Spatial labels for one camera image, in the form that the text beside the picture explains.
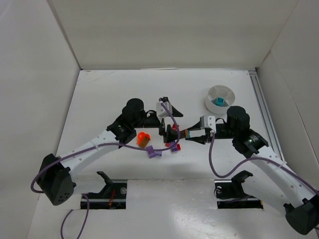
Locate large red lego brick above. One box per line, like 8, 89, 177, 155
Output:
172, 124, 178, 131

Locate teal and brown lego stack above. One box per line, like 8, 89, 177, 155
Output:
183, 129, 190, 139

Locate orange transparent lego piece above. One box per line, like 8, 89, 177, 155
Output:
137, 132, 151, 145

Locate brown lego brick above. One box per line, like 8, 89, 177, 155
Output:
139, 137, 150, 148

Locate teal lego brick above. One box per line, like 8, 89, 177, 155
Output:
215, 98, 225, 107

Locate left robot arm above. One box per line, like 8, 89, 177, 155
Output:
33, 97, 183, 206

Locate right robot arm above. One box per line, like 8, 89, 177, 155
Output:
188, 106, 319, 235

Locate purple lego brick on red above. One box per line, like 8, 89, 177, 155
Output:
169, 140, 181, 153

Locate white round divided container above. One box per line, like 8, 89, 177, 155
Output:
205, 85, 235, 115

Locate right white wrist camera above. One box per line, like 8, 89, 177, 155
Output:
199, 115, 216, 133

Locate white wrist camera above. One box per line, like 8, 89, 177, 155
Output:
156, 98, 172, 119
199, 115, 216, 133

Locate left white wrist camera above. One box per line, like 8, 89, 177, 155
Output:
156, 98, 172, 119

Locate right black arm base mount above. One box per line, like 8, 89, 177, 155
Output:
214, 170, 264, 209

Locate aluminium rail on right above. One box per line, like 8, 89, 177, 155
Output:
248, 69, 285, 161

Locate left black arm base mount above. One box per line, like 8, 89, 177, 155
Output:
86, 171, 128, 210

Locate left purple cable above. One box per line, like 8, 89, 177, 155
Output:
30, 99, 180, 239

